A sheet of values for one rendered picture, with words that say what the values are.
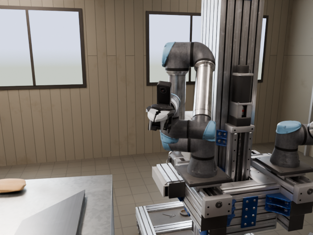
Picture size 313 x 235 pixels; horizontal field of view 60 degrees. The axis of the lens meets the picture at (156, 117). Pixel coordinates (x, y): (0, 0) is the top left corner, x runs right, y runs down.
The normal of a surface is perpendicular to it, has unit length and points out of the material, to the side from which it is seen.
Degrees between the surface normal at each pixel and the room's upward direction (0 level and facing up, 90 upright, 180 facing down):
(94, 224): 0
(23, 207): 0
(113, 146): 90
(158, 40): 90
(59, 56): 90
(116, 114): 90
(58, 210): 0
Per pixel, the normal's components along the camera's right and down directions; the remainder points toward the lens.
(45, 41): 0.25, 0.22
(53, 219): 0.00, -0.97
